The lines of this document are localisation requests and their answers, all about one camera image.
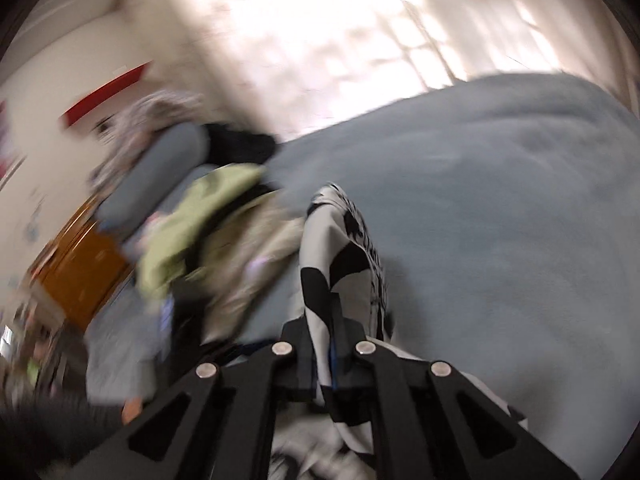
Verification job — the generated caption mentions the pale floral blanket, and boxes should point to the pale floral blanket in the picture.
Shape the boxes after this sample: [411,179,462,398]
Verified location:
[90,91,206,186]

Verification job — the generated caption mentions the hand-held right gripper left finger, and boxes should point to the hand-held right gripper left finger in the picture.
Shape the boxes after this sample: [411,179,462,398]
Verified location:
[65,317,321,480]

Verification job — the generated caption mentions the light green garment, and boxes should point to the light green garment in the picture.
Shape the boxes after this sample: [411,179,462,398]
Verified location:
[137,165,268,301]

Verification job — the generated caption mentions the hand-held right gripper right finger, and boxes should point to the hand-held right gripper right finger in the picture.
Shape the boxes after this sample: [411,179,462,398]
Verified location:
[327,295,581,480]

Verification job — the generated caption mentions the white puffy jacket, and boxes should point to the white puffy jacket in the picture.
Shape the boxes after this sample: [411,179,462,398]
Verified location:
[200,195,306,346]

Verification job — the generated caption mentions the black and white printed jacket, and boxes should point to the black and white printed jacket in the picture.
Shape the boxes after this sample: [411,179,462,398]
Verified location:
[270,182,531,480]

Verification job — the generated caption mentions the red wall sticker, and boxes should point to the red wall sticker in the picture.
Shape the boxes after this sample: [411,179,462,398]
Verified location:
[60,62,151,126]

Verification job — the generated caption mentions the black fuzzy cloth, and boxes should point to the black fuzzy cloth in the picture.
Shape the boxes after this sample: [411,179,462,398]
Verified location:
[205,122,278,166]

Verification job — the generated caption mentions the rolled blue blanket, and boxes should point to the rolled blue blanket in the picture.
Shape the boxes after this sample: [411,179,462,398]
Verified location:
[95,122,211,233]

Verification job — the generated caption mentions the white floral curtain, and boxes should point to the white floral curtain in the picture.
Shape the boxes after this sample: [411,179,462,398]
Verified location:
[145,0,626,141]

